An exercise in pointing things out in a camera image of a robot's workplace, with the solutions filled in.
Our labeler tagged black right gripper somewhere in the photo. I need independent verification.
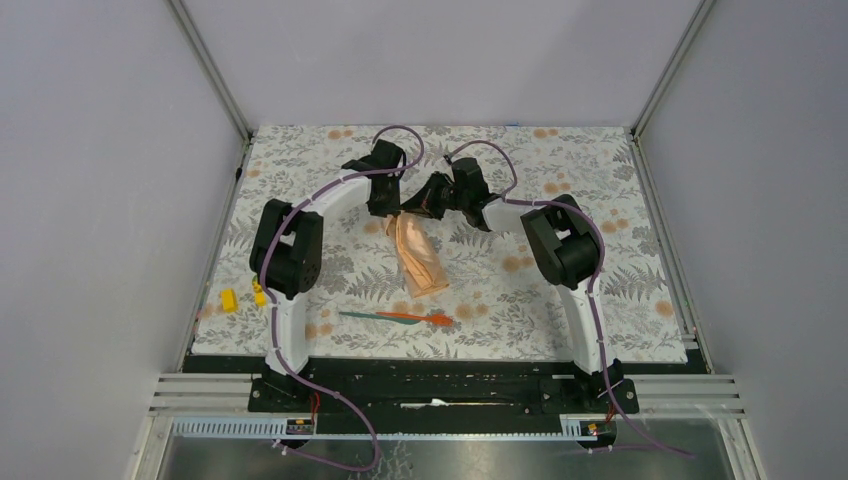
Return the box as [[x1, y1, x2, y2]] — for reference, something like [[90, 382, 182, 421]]
[[402, 172, 468, 221]]

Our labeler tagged orange cloth napkin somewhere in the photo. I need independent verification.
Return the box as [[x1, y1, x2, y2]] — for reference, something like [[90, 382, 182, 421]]
[[384, 213, 449, 298]]

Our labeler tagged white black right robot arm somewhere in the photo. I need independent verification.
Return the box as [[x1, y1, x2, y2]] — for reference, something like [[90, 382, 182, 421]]
[[401, 158, 623, 412]]

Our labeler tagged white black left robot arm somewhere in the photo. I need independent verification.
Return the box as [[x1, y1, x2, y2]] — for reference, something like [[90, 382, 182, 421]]
[[249, 140, 406, 411]]

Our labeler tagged floral patterned tablecloth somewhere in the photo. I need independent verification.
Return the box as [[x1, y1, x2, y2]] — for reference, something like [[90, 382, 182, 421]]
[[191, 125, 686, 363]]

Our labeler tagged teal plastic knife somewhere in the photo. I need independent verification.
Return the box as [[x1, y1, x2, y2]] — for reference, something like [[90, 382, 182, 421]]
[[339, 311, 421, 325]]

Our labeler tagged orange plastic fork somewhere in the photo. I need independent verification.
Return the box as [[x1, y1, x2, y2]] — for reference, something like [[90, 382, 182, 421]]
[[377, 312, 454, 327]]

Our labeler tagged yellow toy block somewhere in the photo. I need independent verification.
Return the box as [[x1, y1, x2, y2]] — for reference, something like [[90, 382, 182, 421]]
[[251, 277, 267, 307], [219, 289, 238, 313]]

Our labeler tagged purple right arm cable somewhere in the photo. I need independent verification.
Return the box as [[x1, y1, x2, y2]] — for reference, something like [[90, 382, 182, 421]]
[[443, 139, 696, 460]]

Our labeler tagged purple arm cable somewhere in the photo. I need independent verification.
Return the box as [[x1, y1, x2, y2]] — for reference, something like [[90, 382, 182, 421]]
[[443, 139, 696, 460], [256, 125, 427, 473]]

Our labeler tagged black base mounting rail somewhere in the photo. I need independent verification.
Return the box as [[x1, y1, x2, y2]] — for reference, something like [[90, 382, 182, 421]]
[[182, 354, 705, 436]]

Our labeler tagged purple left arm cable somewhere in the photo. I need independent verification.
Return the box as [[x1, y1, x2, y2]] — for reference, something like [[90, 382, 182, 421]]
[[256, 125, 427, 473]]

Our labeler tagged left aluminium frame post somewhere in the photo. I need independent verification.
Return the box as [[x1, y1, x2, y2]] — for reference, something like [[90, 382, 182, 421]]
[[164, 0, 254, 142]]

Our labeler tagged aluminium frame post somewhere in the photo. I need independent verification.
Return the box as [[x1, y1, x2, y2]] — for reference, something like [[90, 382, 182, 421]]
[[164, 0, 254, 142], [630, 0, 717, 139]]

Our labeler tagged right aluminium frame post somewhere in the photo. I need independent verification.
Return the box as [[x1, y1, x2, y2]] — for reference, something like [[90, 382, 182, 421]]
[[630, 0, 717, 139]]

